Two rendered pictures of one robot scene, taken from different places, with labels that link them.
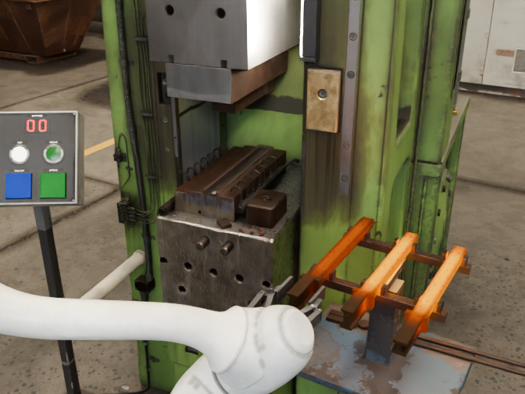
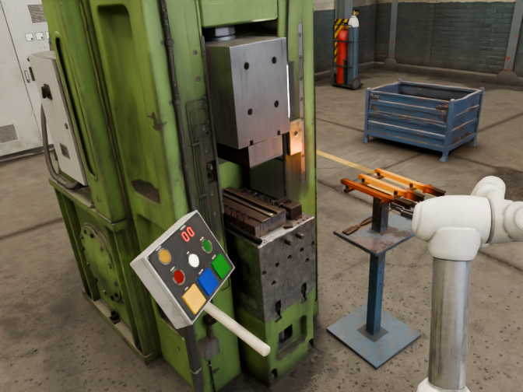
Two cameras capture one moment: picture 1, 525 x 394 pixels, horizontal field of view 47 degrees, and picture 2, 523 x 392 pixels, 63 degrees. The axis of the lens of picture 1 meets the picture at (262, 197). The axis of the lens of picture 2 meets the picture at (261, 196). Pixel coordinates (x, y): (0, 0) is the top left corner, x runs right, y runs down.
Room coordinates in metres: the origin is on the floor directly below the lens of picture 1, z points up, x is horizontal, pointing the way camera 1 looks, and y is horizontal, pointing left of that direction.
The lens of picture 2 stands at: (0.89, 1.77, 1.95)
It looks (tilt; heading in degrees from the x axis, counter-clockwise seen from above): 26 degrees down; 296
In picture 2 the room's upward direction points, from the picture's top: 4 degrees counter-clockwise
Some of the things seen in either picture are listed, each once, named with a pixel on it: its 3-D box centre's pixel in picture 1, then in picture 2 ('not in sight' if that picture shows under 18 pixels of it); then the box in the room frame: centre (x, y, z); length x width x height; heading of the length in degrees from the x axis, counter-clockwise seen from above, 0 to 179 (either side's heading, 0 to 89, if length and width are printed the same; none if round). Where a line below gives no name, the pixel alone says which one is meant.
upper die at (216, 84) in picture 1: (231, 66); (235, 141); (1.81, 0.09, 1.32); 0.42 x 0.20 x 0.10; 157
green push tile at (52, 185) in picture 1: (53, 185); (219, 266); (1.64, 0.62, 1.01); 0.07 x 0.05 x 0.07; 92
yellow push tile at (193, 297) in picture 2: not in sight; (193, 299); (1.63, 0.82, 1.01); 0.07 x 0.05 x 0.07; 92
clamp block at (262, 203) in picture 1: (266, 208); (288, 208); (1.60, -0.01, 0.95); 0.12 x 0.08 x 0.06; 157
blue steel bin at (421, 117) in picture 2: not in sight; (419, 116); (1.31, -3.92, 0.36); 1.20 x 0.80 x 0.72; 155
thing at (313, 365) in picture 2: not in sight; (286, 375); (1.58, 0.19, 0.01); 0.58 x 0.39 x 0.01; 67
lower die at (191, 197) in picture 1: (233, 177); (241, 209); (1.81, 0.09, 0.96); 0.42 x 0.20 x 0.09; 157
